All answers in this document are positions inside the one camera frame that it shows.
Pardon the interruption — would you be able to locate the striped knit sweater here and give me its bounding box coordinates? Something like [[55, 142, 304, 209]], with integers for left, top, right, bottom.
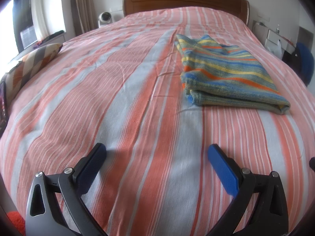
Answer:
[[175, 34, 290, 114]]

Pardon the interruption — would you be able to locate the orange fuzzy garment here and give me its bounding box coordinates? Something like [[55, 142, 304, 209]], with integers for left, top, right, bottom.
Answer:
[[7, 211, 26, 236]]

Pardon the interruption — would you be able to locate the blue cloth on chair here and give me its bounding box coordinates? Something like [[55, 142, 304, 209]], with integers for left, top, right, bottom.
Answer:
[[296, 42, 314, 86]]

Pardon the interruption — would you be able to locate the white plastic bag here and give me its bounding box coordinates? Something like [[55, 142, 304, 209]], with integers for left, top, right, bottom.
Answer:
[[264, 39, 283, 60]]

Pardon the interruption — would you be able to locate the white desk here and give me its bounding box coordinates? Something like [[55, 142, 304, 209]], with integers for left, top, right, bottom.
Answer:
[[252, 20, 295, 54]]

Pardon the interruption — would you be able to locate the black smartphone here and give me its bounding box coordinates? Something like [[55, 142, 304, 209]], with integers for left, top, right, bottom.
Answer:
[[0, 81, 8, 136]]

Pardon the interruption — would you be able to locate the chevron patterned pillow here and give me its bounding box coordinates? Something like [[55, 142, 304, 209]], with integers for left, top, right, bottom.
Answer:
[[2, 43, 63, 106]]

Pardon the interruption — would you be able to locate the dark monitor screen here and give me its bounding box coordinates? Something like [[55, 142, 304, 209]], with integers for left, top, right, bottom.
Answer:
[[12, 0, 37, 53]]

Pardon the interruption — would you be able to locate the beige curtain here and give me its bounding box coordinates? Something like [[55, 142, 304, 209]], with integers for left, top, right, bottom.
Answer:
[[70, 0, 97, 36]]

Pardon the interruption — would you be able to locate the white round camera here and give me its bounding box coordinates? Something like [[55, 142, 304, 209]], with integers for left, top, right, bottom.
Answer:
[[98, 12, 113, 28]]

